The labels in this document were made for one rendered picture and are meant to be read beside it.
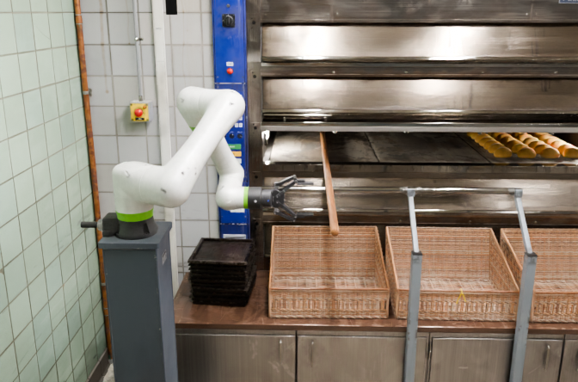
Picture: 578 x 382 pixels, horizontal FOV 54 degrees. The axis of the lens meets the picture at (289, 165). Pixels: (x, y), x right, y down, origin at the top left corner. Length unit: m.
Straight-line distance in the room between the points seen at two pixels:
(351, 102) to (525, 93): 0.86
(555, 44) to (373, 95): 0.90
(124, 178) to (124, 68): 1.13
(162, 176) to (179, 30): 1.19
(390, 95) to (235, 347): 1.42
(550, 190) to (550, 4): 0.93
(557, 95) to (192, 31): 1.83
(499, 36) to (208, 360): 2.07
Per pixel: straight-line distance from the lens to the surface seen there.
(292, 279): 3.03
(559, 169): 3.21
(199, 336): 2.74
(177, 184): 1.84
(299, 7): 2.84
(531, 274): 2.65
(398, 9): 2.87
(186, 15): 2.88
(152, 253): 1.98
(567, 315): 2.93
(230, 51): 2.82
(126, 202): 1.97
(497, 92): 3.01
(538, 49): 3.04
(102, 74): 3.02
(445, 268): 3.12
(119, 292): 2.08
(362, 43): 2.84
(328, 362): 2.77
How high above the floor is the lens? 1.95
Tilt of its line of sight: 15 degrees down
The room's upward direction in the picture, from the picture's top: straight up
